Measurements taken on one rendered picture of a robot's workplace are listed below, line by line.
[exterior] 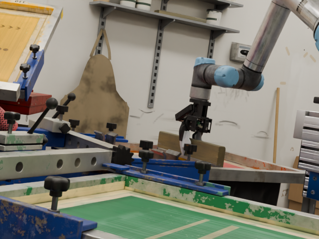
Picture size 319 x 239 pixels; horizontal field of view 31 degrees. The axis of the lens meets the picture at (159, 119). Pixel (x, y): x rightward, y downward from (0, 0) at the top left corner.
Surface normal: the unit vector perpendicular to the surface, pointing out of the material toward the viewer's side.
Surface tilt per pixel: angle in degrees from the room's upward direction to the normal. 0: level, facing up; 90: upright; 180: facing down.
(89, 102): 91
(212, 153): 90
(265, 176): 90
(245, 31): 90
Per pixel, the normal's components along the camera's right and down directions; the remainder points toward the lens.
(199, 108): -0.85, -0.08
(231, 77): 0.56, 0.15
